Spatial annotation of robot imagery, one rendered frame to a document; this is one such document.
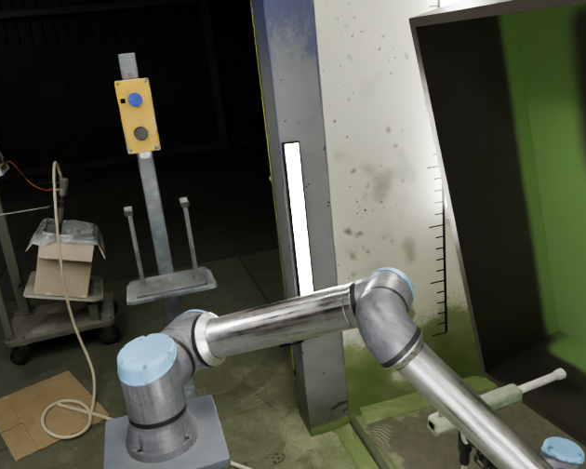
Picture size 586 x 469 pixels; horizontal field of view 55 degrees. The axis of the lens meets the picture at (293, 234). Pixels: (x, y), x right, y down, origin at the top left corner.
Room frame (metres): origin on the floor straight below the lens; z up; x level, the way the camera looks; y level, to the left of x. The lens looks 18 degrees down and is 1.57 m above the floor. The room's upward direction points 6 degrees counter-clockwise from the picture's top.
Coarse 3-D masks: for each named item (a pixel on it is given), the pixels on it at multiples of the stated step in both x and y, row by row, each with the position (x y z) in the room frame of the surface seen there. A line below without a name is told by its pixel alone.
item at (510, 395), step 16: (560, 368) 1.50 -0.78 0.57; (512, 384) 1.45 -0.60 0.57; (528, 384) 1.45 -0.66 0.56; (544, 384) 1.47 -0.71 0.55; (496, 400) 1.39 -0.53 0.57; (512, 400) 1.40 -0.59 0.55; (432, 416) 1.35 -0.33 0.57; (432, 432) 1.33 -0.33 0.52; (464, 448) 1.37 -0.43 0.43; (464, 464) 1.38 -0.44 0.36
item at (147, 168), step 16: (128, 64) 2.13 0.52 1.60; (144, 160) 2.13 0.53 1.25; (144, 176) 2.13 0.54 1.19; (144, 192) 2.12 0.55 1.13; (160, 208) 2.13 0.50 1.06; (160, 224) 2.13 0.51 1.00; (160, 240) 2.13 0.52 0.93; (160, 256) 2.13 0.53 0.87; (160, 272) 2.12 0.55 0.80; (176, 304) 2.13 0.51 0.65; (192, 384) 2.13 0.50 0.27
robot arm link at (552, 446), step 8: (552, 440) 1.11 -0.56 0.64; (560, 440) 1.11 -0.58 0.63; (568, 440) 1.11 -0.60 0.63; (544, 448) 1.10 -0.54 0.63; (552, 448) 1.09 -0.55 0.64; (560, 448) 1.08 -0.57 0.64; (568, 448) 1.09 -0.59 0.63; (576, 448) 1.09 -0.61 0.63; (544, 456) 1.09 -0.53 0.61; (552, 456) 1.07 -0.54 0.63; (560, 456) 1.06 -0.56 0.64; (568, 456) 1.05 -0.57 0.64; (576, 456) 1.06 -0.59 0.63; (584, 456) 1.07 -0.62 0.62; (552, 464) 1.05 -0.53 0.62; (560, 464) 1.04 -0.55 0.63; (568, 464) 1.04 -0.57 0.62; (576, 464) 1.05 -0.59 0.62
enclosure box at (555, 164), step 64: (512, 0) 1.24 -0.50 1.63; (576, 0) 1.09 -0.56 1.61; (448, 64) 1.64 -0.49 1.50; (512, 64) 1.72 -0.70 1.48; (576, 64) 1.55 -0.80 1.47; (448, 128) 1.64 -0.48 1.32; (512, 128) 1.72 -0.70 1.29; (576, 128) 1.58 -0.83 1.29; (448, 192) 1.61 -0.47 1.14; (512, 192) 1.72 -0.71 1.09; (576, 192) 1.62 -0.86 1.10; (512, 256) 1.72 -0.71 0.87; (576, 256) 1.66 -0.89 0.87; (512, 320) 1.73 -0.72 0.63; (576, 320) 1.71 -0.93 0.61; (576, 384) 1.52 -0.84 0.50
